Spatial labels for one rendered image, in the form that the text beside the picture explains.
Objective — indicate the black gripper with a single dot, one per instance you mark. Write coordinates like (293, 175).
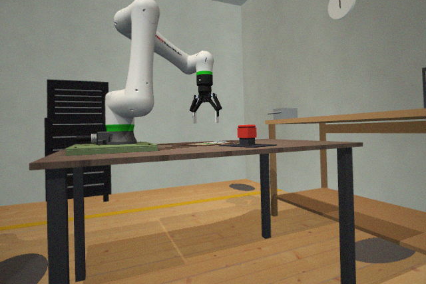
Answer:
(205, 95)

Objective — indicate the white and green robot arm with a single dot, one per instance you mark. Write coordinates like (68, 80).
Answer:
(139, 22)

